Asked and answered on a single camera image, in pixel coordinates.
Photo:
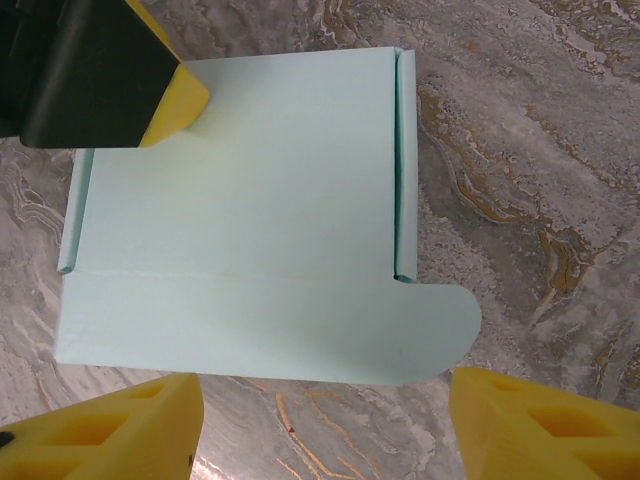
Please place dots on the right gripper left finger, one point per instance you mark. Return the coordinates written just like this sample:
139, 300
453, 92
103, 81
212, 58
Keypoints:
125, 440

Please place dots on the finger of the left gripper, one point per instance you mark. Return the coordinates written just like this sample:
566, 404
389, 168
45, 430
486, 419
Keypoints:
110, 85

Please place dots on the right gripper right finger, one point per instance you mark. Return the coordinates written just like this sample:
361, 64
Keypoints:
550, 440

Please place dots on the light blue paper box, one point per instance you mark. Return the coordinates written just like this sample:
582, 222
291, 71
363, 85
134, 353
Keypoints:
275, 200

